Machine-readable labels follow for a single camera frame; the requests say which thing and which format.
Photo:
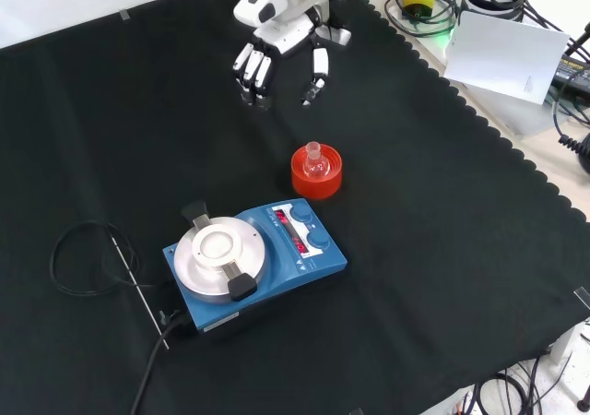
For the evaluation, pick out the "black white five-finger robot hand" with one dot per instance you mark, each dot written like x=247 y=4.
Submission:
x=288 y=34

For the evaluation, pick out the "clear glass round-bottom flask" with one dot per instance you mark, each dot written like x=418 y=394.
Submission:
x=315 y=168

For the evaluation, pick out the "clear cloth clip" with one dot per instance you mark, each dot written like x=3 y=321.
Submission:
x=356 y=411
x=124 y=15
x=581 y=296

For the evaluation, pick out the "pale white board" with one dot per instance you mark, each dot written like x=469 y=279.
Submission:
x=502 y=55

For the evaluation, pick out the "blue-base heater with steel plate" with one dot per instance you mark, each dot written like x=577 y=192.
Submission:
x=276 y=272

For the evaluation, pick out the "black bench cloth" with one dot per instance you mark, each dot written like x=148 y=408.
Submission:
x=415 y=249

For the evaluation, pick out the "black power adapter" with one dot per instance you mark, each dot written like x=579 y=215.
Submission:
x=571 y=74

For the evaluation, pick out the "thin metal probe rod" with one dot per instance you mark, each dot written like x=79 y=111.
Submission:
x=138 y=290

